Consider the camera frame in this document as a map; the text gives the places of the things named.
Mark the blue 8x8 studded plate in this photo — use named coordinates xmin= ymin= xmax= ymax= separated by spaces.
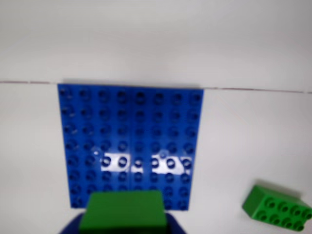
xmin=57 ymin=83 xmax=204 ymax=211

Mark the green 2x2 block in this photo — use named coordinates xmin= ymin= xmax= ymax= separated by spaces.
xmin=79 ymin=190 xmax=169 ymax=234

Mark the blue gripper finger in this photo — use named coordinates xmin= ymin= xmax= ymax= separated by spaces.
xmin=58 ymin=213 xmax=85 ymax=234
xmin=165 ymin=213 xmax=188 ymax=234

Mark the green 2x4 block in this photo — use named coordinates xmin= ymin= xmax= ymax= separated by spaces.
xmin=241 ymin=184 xmax=312 ymax=232

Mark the white table cover board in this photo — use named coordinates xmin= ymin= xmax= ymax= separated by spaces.
xmin=0 ymin=81 xmax=312 ymax=234
xmin=0 ymin=0 xmax=312 ymax=94

